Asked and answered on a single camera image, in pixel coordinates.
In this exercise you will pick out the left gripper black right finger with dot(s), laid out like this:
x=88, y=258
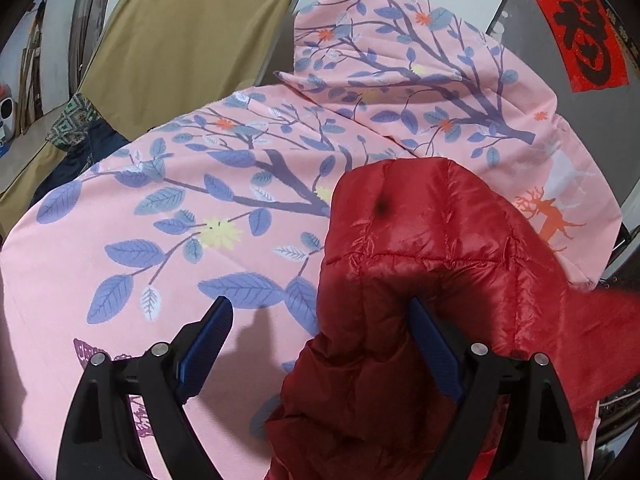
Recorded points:
x=538, y=439

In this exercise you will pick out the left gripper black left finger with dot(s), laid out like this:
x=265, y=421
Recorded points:
x=100, y=440

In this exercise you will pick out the red puffer jacket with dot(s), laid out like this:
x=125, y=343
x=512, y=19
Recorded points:
x=360, y=402

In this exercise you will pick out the pink floral bed sheet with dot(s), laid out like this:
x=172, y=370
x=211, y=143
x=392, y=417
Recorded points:
x=233, y=199

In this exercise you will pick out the dark blue garment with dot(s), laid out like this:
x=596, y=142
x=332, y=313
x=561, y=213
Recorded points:
x=100, y=141

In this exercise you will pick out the patterned green cloth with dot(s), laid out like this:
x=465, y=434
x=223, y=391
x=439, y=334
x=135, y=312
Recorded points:
x=71, y=127

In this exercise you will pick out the grey door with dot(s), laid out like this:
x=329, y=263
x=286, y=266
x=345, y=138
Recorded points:
x=607, y=121

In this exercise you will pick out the red paper character decoration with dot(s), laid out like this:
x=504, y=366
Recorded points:
x=589, y=50

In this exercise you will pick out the olive brown cloth cover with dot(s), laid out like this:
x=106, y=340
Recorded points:
x=139, y=62

